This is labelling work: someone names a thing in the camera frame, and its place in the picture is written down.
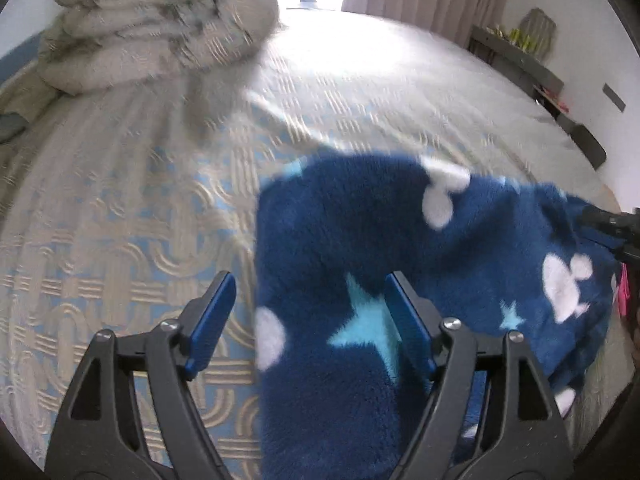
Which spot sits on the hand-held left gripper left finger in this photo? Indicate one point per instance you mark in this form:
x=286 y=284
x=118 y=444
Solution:
x=212 y=321

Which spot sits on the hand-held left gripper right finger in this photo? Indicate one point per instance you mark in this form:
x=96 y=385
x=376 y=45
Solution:
x=407 y=321

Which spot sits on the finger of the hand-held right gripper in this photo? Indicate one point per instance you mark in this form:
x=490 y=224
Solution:
x=607 y=225

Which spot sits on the navy fleece star-print pants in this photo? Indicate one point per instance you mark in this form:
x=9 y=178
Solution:
x=350 y=240

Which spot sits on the pink object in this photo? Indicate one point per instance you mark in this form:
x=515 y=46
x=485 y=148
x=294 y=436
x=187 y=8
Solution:
x=623 y=290

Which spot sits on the bed with patterned cover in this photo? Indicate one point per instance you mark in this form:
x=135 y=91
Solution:
x=150 y=200

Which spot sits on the grey bag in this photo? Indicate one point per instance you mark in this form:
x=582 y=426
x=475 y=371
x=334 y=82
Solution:
x=537 y=27

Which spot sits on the folded beige comforter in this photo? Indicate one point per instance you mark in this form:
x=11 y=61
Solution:
x=150 y=25

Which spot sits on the dark wall switch plate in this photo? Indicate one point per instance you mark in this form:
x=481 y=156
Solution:
x=613 y=96

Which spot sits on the grey wall shelf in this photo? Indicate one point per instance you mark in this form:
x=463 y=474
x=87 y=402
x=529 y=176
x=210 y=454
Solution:
x=520 y=55

